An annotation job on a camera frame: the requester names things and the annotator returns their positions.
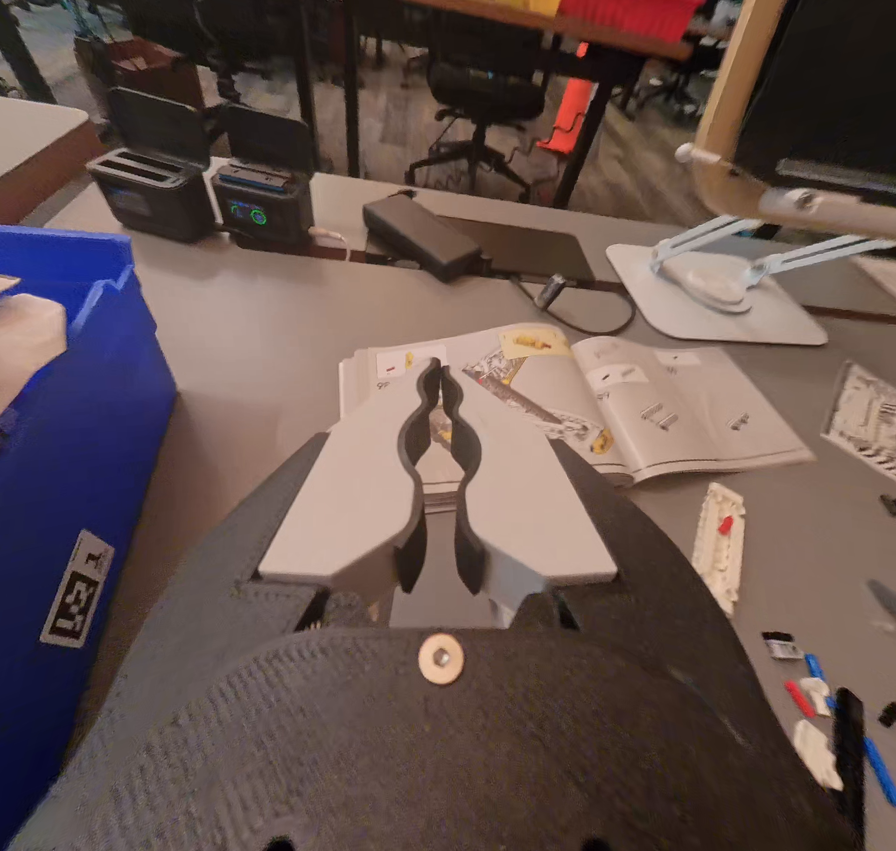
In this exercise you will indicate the white monitor stand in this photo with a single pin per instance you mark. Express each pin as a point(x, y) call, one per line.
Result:
point(770, 326)

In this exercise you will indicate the long red plastic bin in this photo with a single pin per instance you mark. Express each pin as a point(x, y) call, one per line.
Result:
point(630, 1)

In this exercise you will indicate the wood framed monitor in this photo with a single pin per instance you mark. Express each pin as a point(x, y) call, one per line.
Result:
point(812, 60)

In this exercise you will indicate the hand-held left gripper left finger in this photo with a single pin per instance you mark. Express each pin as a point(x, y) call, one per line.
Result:
point(350, 501)

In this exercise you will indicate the pile of loose lego pieces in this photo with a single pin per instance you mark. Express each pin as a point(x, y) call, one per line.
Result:
point(849, 739)

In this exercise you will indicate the plain white paper bag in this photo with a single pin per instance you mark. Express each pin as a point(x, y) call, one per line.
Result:
point(31, 340)

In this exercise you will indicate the black office chair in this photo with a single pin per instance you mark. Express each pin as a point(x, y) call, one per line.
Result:
point(483, 95)

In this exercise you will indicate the grey top side table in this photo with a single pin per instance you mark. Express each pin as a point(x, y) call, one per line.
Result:
point(35, 130)

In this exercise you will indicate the white flat sheet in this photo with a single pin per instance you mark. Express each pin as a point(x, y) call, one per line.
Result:
point(878, 274)

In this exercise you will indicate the black flat device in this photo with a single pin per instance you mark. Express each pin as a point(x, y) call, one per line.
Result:
point(539, 253)

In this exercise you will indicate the white ribbed lego panel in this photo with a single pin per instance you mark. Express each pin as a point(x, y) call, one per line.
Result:
point(710, 564)

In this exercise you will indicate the zebra sticker sheet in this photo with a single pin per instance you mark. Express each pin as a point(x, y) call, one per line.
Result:
point(868, 417)

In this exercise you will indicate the black charger case green light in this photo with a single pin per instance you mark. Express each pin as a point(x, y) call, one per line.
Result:
point(287, 225)

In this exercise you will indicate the brown bag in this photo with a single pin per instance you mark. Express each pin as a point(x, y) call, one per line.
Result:
point(154, 74)

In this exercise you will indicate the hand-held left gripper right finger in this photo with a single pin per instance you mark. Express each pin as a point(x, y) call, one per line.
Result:
point(539, 508)

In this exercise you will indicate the orange plastic object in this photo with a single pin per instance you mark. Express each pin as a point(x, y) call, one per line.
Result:
point(570, 116)

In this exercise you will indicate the lego instruction booklet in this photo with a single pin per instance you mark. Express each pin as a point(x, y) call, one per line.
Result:
point(700, 417)

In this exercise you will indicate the black power adapter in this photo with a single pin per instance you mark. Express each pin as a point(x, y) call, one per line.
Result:
point(420, 235)

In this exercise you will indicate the blue plastic bin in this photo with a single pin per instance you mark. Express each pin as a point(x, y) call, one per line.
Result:
point(84, 445)

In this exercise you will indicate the black open charger case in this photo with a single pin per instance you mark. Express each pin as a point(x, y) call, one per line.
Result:
point(140, 200)

